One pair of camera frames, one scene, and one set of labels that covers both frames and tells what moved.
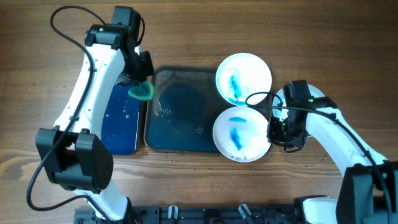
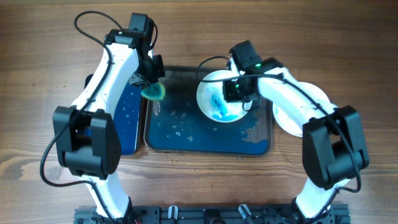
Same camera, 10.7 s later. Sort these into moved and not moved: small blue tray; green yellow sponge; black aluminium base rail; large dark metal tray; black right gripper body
Moved: black right gripper body; green yellow sponge
Not moved: black aluminium base rail; large dark metal tray; small blue tray
